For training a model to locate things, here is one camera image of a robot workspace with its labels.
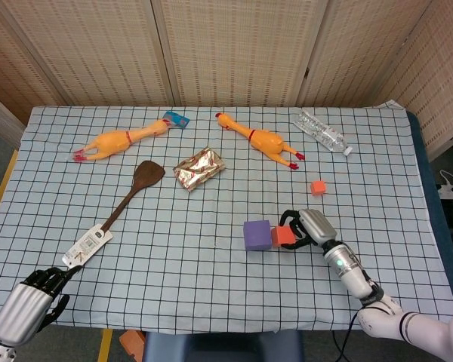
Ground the blue padded table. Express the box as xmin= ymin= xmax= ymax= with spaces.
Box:
xmin=405 ymin=111 xmax=453 ymax=314

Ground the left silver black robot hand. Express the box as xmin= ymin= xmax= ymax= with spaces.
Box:
xmin=0 ymin=265 xmax=84 ymax=348

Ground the blue cardboard hang tag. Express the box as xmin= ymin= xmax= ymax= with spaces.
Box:
xmin=162 ymin=111 xmax=191 ymax=130

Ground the clear plastic water bottle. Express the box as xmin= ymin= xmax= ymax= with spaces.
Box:
xmin=292 ymin=108 xmax=353 ymax=156

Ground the medium orange foam cube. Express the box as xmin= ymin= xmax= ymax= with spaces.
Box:
xmin=270 ymin=225 xmax=296 ymax=248

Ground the beige woven folding screen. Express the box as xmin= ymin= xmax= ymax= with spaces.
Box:
xmin=0 ymin=0 xmax=453 ymax=159

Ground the silver red snack packet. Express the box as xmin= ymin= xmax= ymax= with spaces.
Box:
xmin=172 ymin=147 xmax=226 ymax=192

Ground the blue checkered tablecloth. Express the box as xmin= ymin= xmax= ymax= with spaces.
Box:
xmin=0 ymin=100 xmax=453 ymax=335

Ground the large purple foam cube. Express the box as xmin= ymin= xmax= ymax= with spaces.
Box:
xmin=243 ymin=220 xmax=272 ymax=252

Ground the orange foam block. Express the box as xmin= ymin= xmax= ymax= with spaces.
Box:
xmin=119 ymin=329 xmax=146 ymax=362

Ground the yellow rubber chicken toy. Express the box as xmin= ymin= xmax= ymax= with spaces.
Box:
xmin=214 ymin=112 xmax=306 ymax=170

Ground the yellow rubber chicken in wrapper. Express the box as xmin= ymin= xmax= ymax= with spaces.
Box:
xmin=67 ymin=118 xmax=173 ymax=164

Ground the blue padded stool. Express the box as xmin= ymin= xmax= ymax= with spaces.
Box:
xmin=142 ymin=330 xmax=304 ymax=362

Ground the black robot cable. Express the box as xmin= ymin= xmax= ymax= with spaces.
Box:
xmin=331 ymin=307 xmax=363 ymax=362

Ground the white paper spatula label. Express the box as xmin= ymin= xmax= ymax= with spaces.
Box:
xmin=62 ymin=222 xmax=112 ymax=271

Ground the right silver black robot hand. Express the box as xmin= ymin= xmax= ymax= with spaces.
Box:
xmin=279 ymin=208 xmax=337 ymax=252

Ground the dark wooden spatula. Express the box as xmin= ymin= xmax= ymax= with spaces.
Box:
xmin=66 ymin=160 xmax=166 ymax=269

